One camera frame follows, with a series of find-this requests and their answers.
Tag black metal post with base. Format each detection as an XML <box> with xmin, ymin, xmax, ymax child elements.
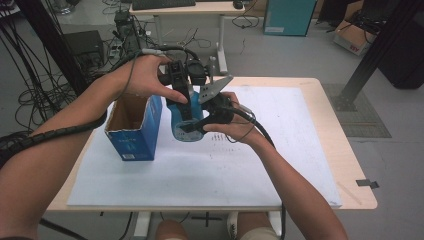
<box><xmin>329</xmin><ymin>0</ymin><xmax>424</xmax><ymax>112</ymax></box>

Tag large dark object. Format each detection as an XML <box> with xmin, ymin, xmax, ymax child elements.
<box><xmin>377</xmin><ymin>19</ymin><xmax>424</xmax><ymax>91</ymax></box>

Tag person's right hand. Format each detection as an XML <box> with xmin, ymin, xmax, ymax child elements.
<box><xmin>202</xmin><ymin>91</ymin><xmax>268</xmax><ymax>147</ymax></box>

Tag thin black left gripper wire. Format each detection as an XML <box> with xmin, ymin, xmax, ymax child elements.
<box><xmin>114</xmin><ymin>54</ymin><xmax>138</xmax><ymax>101</ymax></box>

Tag thick black left gripper cable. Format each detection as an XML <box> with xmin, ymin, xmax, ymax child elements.
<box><xmin>0</xmin><ymin>44</ymin><xmax>202</xmax><ymax>168</ymax></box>

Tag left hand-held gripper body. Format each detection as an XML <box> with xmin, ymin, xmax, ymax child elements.
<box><xmin>158</xmin><ymin>56</ymin><xmax>216</xmax><ymax>89</ymax></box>

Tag teal cabinet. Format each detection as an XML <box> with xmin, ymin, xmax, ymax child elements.
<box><xmin>262</xmin><ymin>0</ymin><xmax>318</xmax><ymax>37</ymax></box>

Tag bundle of black floor cables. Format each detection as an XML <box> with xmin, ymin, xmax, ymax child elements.
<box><xmin>0</xmin><ymin>19</ymin><xmax>88</xmax><ymax>148</ymax></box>

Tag person's left knee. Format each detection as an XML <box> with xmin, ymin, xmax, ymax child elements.
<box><xmin>154</xmin><ymin>219</ymin><xmax>190</xmax><ymax>240</ymax></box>

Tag person's right knee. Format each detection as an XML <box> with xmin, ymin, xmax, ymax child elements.
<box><xmin>237</xmin><ymin>212</ymin><xmax>280</xmax><ymax>240</ymax></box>

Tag white desk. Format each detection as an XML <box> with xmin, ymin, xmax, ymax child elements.
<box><xmin>129</xmin><ymin>1</ymin><xmax>246</xmax><ymax>75</ymax></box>

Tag black keyboard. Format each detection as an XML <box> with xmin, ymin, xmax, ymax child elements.
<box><xmin>131</xmin><ymin>0</ymin><xmax>197</xmax><ymax>11</ymax></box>

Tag white table mat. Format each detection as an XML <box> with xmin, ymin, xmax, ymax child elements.
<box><xmin>66</xmin><ymin>84</ymin><xmax>343</xmax><ymax>209</ymax></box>

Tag black tape piece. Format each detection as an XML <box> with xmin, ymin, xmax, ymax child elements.
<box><xmin>355</xmin><ymin>178</ymin><xmax>380</xmax><ymax>190</ymax></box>

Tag dark floor mat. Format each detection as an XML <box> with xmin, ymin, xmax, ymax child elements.
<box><xmin>322</xmin><ymin>83</ymin><xmax>393</xmax><ymax>139</ymax></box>

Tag black computer tower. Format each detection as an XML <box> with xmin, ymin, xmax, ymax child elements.
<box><xmin>113</xmin><ymin>9</ymin><xmax>143</xmax><ymax>58</ymax></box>

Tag blue bottle with white cap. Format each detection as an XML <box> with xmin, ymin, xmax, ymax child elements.
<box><xmin>166</xmin><ymin>89</ymin><xmax>206</xmax><ymax>143</ymax></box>

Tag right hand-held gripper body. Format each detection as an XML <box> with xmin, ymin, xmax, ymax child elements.
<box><xmin>198</xmin><ymin>75</ymin><xmax>236</xmax><ymax>125</ymax></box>

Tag black box case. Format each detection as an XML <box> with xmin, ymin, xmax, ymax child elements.
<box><xmin>63</xmin><ymin>30</ymin><xmax>105</xmax><ymax>68</ymax></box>

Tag person's left hand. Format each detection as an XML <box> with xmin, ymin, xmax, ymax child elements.
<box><xmin>114</xmin><ymin>54</ymin><xmax>189</xmax><ymax>105</ymax></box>

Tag person's knee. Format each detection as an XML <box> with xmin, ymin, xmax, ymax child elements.
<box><xmin>154</xmin><ymin>219</ymin><xmax>190</xmax><ymax>240</ymax></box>
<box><xmin>237</xmin><ymin>212</ymin><xmax>280</xmax><ymax>240</ymax></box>

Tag brown cardboard box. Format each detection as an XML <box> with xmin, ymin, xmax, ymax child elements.
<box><xmin>333</xmin><ymin>19</ymin><xmax>378</xmax><ymax>57</ymax></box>

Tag thin black right gripper wire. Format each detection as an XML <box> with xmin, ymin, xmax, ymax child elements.
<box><xmin>225</xmin><ymin>112</ymin><xmax>257</xmax><ymax>145</ymax></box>

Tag thin black gripper wire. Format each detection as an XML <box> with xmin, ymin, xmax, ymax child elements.
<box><xmin>225</xmin><ymin>112</ymin><xmax>257</xmax><ymax>145</ymax></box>
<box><xmin>114</xmin><ymin>54</ymin><xmax>138</xmax><ymax>101</ymax></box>

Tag white table leg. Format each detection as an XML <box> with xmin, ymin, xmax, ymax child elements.
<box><xmin>132</xmin><ymin>211</ymin><xmax>152</xmax><ymax>240</ymax></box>
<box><xmin>267</xmin><ymin>211</ymin><xmax>284</xmax><ymax>238</ymax></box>

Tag blue cardboard box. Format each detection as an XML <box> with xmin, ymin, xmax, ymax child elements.
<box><xmin>104</xmin><ymin>94</ymin><xmax>164</xmax><ymax>162</ymax></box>

